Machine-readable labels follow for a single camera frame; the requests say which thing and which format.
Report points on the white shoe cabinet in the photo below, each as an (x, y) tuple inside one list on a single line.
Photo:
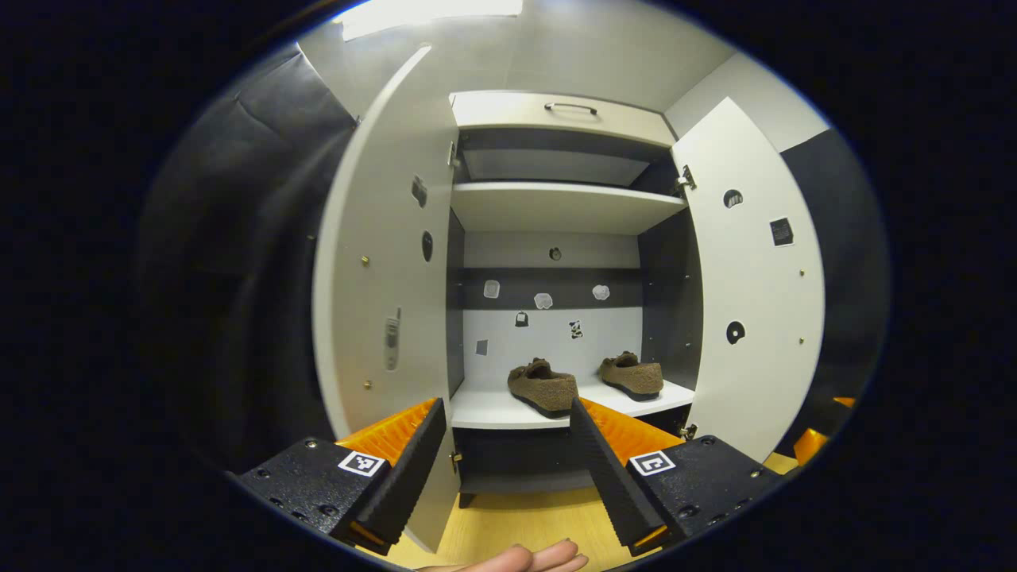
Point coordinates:
[(556, 210)]

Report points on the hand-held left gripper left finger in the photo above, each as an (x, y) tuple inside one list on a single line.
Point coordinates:
[(413, 469)]

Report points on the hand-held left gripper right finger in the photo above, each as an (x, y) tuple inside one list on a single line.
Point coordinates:
[(608, 477)]

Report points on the brown suede shoe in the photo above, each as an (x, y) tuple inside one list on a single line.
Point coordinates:
[(632, 377), (544, 389)]

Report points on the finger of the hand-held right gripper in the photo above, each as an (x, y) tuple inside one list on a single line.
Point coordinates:
[(810, 446), (844, 401)]

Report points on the white cabinet drawer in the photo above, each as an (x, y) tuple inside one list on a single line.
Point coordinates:
[(508, 111)]

